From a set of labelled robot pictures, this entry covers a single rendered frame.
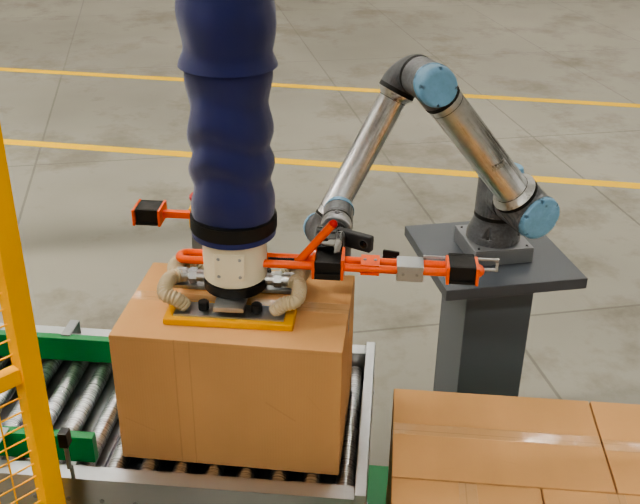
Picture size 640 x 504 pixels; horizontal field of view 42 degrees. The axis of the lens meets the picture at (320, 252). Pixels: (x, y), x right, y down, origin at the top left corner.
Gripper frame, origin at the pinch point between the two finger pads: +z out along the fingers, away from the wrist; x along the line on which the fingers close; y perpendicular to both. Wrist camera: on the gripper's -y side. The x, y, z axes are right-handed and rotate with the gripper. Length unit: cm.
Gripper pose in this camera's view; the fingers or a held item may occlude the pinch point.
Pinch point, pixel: (337, 264)
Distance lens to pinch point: 222.1
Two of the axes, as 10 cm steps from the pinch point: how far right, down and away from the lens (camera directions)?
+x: 0.3, -8.9, -4.6
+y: -10.0, -0.7, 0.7
